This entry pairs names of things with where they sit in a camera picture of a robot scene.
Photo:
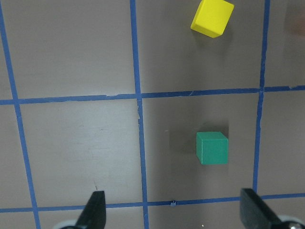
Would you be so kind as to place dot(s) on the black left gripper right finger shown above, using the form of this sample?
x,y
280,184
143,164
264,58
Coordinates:
x,y
255,214

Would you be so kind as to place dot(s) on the green wooden block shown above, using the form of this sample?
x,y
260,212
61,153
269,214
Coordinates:
x,y
212,148

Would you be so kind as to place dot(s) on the yellow wooden block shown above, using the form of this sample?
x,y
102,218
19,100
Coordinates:
x,y
212,17

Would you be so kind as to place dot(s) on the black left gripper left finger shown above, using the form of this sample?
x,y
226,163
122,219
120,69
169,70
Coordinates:
x,y
94,214

